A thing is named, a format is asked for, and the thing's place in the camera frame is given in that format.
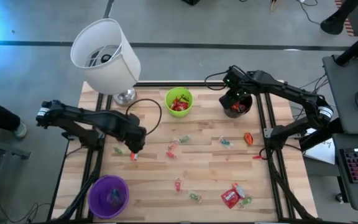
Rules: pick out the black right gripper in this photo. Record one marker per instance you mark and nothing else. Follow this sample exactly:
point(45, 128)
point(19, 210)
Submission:
point(236, 84)

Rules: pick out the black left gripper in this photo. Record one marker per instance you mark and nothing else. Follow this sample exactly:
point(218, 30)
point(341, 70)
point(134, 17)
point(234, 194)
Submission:
point(134, 133)

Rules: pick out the pink candy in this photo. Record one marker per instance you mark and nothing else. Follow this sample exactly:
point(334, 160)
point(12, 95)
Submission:
point(173, 144)

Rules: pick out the red candy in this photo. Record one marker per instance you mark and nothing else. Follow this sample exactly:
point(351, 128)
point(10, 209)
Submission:
point(177, 185)
point(170, 154)

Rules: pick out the green candy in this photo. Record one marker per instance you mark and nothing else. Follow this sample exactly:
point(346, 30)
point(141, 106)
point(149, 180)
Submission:
point(245, 201)
point(184, 139)
point(194, 196)
point(118, 151)

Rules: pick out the purple plastic bucket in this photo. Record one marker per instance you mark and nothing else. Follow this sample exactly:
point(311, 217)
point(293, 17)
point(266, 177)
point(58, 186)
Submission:
point(99, 199)

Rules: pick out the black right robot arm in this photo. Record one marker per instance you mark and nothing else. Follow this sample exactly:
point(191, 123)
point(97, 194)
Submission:
point(291, 93)

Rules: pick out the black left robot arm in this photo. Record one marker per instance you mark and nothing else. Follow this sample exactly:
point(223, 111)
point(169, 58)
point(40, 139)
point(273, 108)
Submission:
point(82, 116)

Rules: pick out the black plastic bucket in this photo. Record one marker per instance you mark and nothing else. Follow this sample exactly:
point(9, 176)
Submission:
point(249, 107)

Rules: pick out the green plastic bucket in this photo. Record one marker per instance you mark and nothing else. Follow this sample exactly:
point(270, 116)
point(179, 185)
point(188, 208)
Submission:
point(169, 93)

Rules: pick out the white shade silver table lamp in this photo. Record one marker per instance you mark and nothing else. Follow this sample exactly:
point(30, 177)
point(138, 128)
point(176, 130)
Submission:
point(110, 62)

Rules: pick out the black stand pole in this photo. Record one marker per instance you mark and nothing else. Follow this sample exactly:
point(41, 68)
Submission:
point(357, 46)
point(326, 133)

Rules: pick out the white paper sheet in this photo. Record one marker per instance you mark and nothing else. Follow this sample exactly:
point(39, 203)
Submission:
point(323, 152)

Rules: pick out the person's leg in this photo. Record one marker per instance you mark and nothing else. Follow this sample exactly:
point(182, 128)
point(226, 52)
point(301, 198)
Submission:
point(332, 25)

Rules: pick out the red white striped mat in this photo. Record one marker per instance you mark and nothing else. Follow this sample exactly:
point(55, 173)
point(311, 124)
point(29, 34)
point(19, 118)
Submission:
point(348, 23)

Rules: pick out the grey metal bracket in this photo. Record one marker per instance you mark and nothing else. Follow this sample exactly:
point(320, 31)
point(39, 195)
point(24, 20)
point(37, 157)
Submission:
point(268, 133)

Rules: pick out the black aluminium table frame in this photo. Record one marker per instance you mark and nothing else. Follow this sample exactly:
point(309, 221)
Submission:
point(166, 84)

